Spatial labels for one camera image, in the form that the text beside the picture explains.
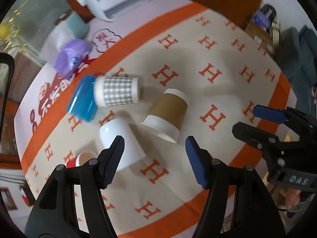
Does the brown sleeve paper cup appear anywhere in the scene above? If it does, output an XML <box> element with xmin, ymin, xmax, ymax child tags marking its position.
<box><xmin>141</xmin><ymin>89</ymin><xmax>190</xmax><ymax>143</ymax></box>

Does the red paper cup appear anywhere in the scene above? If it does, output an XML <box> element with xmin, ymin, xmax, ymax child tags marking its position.
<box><xmin>66</xmin><ymin>151</ymin><xmax>97</xmax><ymax>168</ymax></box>

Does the white plastic cup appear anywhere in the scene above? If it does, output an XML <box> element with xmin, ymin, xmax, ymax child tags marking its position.
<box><xmin>99</xmin><ymin>118</ymin><xmax>147</xmax><ymax>173</ymax></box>

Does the blue translucent plastic cup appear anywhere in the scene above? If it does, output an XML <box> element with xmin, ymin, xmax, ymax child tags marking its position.
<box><xmin>66</xmin><ymin>75</ymin><xmax>98</xmax><ymax>122</ymax></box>

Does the grey checkered paper cup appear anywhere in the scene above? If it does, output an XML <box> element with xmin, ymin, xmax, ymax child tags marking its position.
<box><xmin>94</xmin><ymin>75</ymin><xmax>140</xmax><ymax>108</ymax></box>

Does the teal sofa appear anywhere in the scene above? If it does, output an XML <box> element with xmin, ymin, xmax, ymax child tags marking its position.
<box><xmin>275</xmin><ymin>26</ymin><xmax>316</xmax><ymax>117</ymax></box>

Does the orange beige H blanket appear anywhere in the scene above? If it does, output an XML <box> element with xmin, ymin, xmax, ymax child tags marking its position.
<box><xmin>16</xmin><ymin>3</ymin><xmax>291</xmax><ymax>237</ymax></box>

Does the cardboard box with items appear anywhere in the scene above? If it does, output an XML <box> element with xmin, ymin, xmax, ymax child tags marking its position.
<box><xmin>245</xmin><ymin>4</ymin><xmax>281</xmax><ymax>57</ymax></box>

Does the purple tissue pack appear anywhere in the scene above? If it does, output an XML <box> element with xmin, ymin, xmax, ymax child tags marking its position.
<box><xmin>53</xmin><ymin>39</ymin><xmax>92</xmax><ymax>79</ymax></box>

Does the teal canister brown lid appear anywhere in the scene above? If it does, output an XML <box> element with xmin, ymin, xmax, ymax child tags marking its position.
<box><xmin>55</xmin><ymin>9</ymin><xmax>89</xmax><ymax>39</ymax></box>

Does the wooden glass cabinet door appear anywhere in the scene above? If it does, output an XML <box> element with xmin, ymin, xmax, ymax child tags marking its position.
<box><xmin>0</xmin><ymin>0</ymin><xmax>95</xmax><ymax>105</ymax></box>

